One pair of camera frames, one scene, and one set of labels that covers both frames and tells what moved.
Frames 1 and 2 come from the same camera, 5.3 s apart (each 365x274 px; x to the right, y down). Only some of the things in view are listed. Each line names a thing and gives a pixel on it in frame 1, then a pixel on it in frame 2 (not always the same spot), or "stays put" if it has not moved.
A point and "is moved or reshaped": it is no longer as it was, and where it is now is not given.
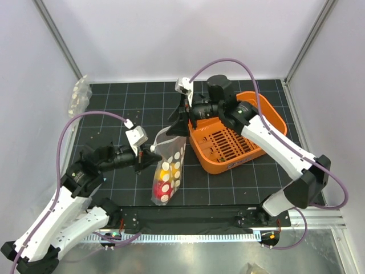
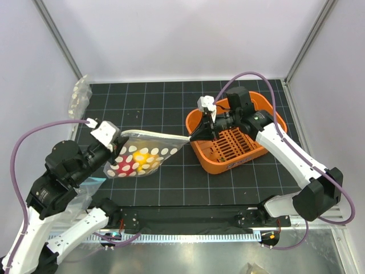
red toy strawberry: [163, 190] to [125, 167]
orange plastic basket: [217, 148] stays put
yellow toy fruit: [162, 172] is moved or reshaped
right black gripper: [180, 128] to [206, 132]
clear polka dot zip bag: [169, 169] is moved or reshaped
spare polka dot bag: [81, 97] stays put
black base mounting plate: [199, 217] stays put
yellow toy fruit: [174, 170] is moved or reshaped
